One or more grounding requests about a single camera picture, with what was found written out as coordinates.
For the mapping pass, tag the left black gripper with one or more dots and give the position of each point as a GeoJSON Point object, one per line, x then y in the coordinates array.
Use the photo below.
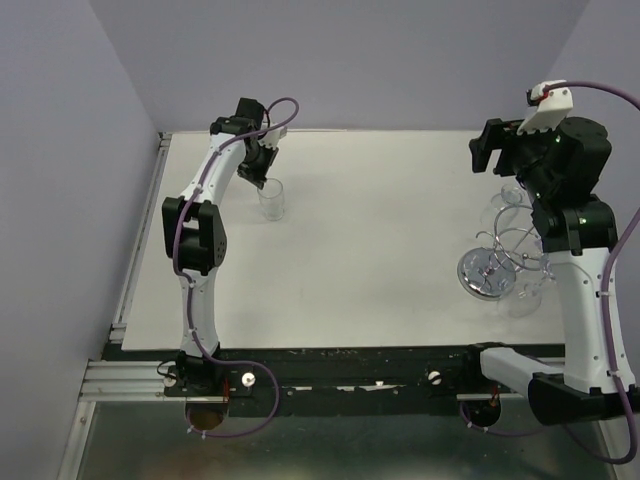
{"type": "Point", "coordinates": [259, 174]}

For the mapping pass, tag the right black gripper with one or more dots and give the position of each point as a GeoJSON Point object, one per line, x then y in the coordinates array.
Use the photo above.
{"type": "Point", "coordinates": [500, 133]}

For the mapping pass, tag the short clear wine glass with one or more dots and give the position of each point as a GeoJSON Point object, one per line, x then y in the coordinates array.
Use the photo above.
{"type": "Point", "coordinates": [271, 199]}

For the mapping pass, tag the ribbed wine glass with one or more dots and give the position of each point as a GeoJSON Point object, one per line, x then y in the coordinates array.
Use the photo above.
{"type": "Point", "coordinates": [502, 200]}

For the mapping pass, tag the chrome wine glass rack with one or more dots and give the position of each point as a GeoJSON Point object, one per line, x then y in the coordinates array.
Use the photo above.
{"type": "Point", "coordinates": [509, 246]}

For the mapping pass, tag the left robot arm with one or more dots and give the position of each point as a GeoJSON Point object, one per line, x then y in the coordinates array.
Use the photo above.
{"type": "Point", "coordinates": [243, 144]}

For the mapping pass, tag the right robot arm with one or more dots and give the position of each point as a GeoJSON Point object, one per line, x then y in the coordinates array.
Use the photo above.
{"type": "Point", "coordinates": [559, 168]}

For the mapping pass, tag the right wine glass on rack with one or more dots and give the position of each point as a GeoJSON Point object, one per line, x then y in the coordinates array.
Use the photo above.
{"type": "Point", "coordinates": [542, 250]}

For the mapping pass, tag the tall wine glass on rack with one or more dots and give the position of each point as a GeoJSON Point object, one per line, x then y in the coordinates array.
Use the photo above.
{"type": "Point", "coordinates": [527, 293]}

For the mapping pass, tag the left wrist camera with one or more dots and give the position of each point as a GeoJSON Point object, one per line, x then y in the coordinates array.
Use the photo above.
{"type": "Point", "coordinates": [273, 137]}

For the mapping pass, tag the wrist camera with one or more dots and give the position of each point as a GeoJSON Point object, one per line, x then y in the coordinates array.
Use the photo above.
{"type": "Point", "coordinates": [549, 103]}
{"type": "Point", "coordinates": [273, 137]}

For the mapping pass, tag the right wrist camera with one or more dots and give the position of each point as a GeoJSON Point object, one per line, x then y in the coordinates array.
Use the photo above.
{"type": "Point", "coordinates": [549, 103]}

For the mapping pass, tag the black mounting base plate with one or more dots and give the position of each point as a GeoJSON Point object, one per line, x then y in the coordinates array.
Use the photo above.
{"type": "Point", "coordinates": [336, 382]}

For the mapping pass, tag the aluminium rail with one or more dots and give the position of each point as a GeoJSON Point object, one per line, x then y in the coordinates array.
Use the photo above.
{"type": "Point", "coordinates": [128, 381]}

